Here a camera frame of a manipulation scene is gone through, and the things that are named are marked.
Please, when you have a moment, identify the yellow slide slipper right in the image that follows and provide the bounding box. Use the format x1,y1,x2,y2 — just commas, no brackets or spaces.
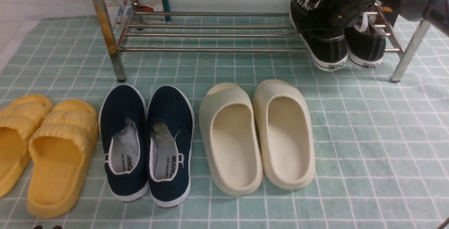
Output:
27,99,99,219

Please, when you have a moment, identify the navy slip-on shoe left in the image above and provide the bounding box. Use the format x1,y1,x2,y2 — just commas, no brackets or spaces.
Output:
98,84,149,202

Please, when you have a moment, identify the navy slip-on shoe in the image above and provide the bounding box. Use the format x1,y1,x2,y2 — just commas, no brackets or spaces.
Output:
147,86,195,209
98,84,149,202

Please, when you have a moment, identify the dark image processing book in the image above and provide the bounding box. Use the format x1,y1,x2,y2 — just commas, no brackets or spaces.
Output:
372,3,399,29

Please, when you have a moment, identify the steel shoe rack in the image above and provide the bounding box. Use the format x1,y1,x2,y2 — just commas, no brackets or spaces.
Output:
92,0,431,83

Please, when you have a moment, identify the cream slide slipper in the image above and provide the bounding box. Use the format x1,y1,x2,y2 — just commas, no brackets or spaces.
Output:
198,83,263,196
252,79,316,190

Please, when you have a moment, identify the black canvas sneaker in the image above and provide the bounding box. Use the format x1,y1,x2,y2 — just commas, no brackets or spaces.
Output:
289,0,348,72
344,12,386,70

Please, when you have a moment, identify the green checkered cloth mat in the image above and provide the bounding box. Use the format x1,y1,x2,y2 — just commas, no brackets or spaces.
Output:
1,16,448,229

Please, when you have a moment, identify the yellow slide slipper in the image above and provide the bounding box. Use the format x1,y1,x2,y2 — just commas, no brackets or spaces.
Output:
27,99,99,219
0,94,53,197

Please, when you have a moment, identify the yellow slide slipper left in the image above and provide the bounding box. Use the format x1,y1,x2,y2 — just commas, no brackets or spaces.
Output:
0,94,53,197

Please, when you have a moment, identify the cream slide slipper left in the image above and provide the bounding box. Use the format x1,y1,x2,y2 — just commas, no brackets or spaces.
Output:
198,83,263,196

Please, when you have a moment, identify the cream slide slipper right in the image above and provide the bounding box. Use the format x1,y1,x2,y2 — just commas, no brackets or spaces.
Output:
252,79,316,190

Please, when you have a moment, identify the navy slip-on shoe right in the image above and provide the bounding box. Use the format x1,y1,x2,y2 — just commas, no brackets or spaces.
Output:
147,86,195,209

